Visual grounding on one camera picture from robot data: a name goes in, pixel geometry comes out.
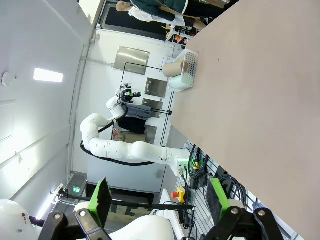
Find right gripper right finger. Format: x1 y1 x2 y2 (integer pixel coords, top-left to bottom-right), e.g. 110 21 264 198
203 177 285 240

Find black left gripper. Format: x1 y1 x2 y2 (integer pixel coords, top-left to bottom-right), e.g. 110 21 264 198
118 89 143 103

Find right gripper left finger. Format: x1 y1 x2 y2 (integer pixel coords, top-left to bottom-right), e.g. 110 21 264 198
41 177 113 240

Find brown cup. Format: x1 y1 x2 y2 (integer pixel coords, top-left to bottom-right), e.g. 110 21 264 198
161 61 191 78

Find mint green cup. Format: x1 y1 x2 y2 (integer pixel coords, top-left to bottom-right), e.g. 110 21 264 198
169 74 195 92

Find white perforated plastic basket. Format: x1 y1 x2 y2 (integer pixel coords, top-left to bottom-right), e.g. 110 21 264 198
167 49 199 93

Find grey garment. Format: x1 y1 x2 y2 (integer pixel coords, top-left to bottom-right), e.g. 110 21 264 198
123 103 153 118

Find black coat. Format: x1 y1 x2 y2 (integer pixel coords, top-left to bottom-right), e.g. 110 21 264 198
117 116 148 135

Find black clothes rack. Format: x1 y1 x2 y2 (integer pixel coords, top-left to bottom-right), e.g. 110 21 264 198
120 61 174 116

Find yellow emergency stop box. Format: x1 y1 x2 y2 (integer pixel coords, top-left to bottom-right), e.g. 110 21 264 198
170 186 188 205

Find long black pole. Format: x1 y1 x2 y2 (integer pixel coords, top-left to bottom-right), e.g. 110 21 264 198
50 191 196 211

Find beige coat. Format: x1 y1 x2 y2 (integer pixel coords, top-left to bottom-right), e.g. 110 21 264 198
115 133 147 143

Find white side board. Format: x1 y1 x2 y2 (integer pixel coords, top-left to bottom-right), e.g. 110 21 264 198
152 188 181 226

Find white shelf with items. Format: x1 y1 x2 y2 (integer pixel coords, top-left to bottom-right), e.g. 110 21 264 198
163 21 201 47

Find rectangular ceiling light panel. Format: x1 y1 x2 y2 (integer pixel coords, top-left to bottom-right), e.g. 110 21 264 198
33 67 64 84

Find person in dark green jacket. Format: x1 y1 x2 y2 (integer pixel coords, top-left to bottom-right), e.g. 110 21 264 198
129 0 191 23

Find round white ceiling detector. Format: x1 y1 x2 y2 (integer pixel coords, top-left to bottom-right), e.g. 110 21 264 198
0 71 16 88

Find grey metal wall panel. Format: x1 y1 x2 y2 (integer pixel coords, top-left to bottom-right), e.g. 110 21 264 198
141 98 164 119
113 45 151 76
144 77 169 99

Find coiled black cable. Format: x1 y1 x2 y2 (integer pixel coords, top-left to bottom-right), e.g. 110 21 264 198
217 173 253 216

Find black cables with green plugs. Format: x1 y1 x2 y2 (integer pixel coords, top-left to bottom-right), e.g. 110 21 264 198
186 146 210 182

